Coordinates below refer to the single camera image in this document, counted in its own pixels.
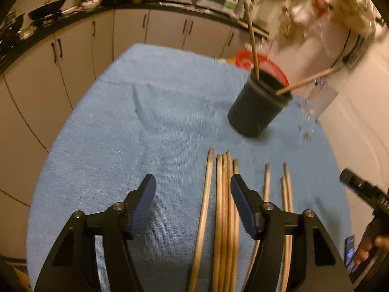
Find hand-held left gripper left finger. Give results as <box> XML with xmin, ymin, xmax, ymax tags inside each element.
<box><xmin>33</xmin><ymin>173</ymin><xmax>157</xmax><ymax>292</ymax></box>

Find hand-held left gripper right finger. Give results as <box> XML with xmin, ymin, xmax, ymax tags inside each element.
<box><xmin>230</xmin><ymin>173</ymin><xmax>354</xmax><ymax>292</ymax></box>

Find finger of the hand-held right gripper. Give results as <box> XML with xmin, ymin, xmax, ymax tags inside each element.
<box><xmin>339</xmin><ymin>168</ymin><xmax>384</xmax><ymax>204</ymax></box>

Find bunch of wooden chopsticks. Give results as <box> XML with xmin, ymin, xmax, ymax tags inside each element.
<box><xmin>188</xmin><ymin>147</ymin><xmax>295</xmax><ymax>292</ymax></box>

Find black utensil holder cup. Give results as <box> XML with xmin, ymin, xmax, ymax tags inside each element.
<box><xmin>227</xmin><ymin>70</ymin><xmax>294</xmax><ymax>137</ymax></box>

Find long wooden chopstick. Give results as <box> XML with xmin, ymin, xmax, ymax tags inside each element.
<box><xmin>276</xmin><ymin>67</ymin><xmax>341</xmax><ymax>95</ymax></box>
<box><xmin>244</xmin><ymin>2</ymin><xmax>261</xmax><ymax>80</ymax></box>

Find person's right hand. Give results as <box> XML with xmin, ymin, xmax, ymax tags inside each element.
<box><xmin>354</xmin><ymin>219</ymin><xmax>389</xmax><ymax>266</ymax></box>

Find smartphone with lit screen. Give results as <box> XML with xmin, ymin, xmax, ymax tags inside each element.
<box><xmin>344</xmin><ymin>235</ymin><xmax>357</xmax><ymax>274</ymax></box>

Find blue towel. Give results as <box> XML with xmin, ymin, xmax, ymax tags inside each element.
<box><xmin>27</xmin><ymin>43</ymin><xmax>351</xmax><ymax>292</ymax></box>

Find clear plastic container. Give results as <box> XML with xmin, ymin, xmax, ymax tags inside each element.
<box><xmin>296</xmin><ymin>85</ymin><xmax>339</xmax><ymax>143</ymax></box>

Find red plastic basket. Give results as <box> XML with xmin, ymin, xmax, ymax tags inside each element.
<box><xmin>235</xmin><ymin>50</ymin><xmax>289</xmax><ymax>87</ymax></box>

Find beige kitchen cabinets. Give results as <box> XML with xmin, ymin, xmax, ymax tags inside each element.
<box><xmin>0</xmin><ymin>8</ymin><xmax>268</xmax><ymax>207</ymax></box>

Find clear plastic bags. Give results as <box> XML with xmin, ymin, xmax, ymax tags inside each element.
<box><xmin>283</xmin><ymin>0</ymin><xmax>377</xmax><ymax>38</ymax></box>

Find black kitchen countertop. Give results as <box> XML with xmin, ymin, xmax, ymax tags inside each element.
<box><xmin>0</xmin><ymin>1</ymin><xmax>269</xmax><ymax>73</ymax></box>

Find white dish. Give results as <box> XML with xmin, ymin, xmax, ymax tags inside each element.
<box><xmin>80</xmin><ymin>0</ymin><xmax>103</xmax><ymax>10</ymax></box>

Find black wok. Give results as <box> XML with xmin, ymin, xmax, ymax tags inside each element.
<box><xmin>28</xmin><ymin>0</ymin><xmax>87</xmax><ymax>21</ymax></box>

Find black frying pan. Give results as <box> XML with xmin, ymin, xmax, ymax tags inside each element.
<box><xmin>0</xmin><ymin>14</ymin><xmax>25</xmax><ymax>54</ymax></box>

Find wall power socket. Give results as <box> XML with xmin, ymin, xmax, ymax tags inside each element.
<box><xmin>343</xmin><ymin>33</ymin><xmax>369</xmax><ymax>68</ymax></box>

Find black cable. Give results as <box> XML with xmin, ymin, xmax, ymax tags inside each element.
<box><xmin>333</xmin><ymin>29</ymin><xmax>352</xmax><ymax>69</ymax></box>

